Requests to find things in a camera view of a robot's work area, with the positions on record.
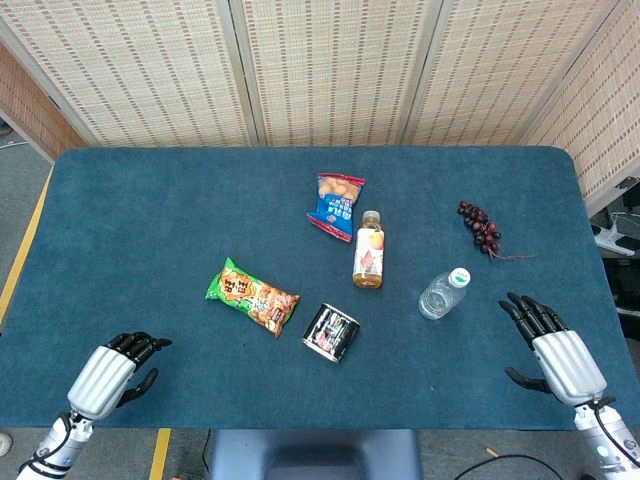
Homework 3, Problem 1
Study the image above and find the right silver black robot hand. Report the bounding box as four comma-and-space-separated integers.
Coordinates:
498, 292, 609, 407

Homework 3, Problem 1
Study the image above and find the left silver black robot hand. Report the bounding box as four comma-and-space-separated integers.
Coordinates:
67, 330, 173, 421

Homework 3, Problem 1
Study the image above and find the transparent water bottle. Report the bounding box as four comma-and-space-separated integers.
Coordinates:
417, 267, 473, 321

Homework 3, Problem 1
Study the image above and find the orange juice bottle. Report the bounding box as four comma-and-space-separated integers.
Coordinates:
352, 210, 387, 290

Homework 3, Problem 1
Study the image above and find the black equipment stand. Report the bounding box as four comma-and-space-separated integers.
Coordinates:
599, 254, 640, 317

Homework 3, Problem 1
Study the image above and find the white power strip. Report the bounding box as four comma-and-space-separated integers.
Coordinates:
592, 212, 640, 257

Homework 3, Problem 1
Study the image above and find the blue carpet table cover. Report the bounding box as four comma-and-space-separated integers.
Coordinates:
0, 145, 632, 431

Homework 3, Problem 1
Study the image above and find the dark red grape bunch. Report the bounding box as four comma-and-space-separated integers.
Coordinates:
456, 200, 539, 263

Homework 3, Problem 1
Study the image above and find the green snack bag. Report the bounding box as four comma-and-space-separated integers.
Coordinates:
204, 257, 301, 340

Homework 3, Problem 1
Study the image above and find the blue-grey robot torso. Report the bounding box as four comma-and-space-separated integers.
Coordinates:
207, 428, 426, 480

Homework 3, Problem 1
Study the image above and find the black luncheon meat can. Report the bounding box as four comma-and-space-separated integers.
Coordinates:
301, 302, 362, 364

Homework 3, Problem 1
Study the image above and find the beige woven screen panel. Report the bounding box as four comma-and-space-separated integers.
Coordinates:
522, 0, 640, 216
404, 0, 621, 147
229, 0, 444, 148
0, 0, 261, 149

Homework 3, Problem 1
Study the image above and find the brown woven screen panel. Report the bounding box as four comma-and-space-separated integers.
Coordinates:
0, 42, 89, 164

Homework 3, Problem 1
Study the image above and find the blue snack bag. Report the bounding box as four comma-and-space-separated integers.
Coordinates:
305, 172, 367, 245

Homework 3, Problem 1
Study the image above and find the black floor cable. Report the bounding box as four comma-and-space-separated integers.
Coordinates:
452, 452, 591, 480

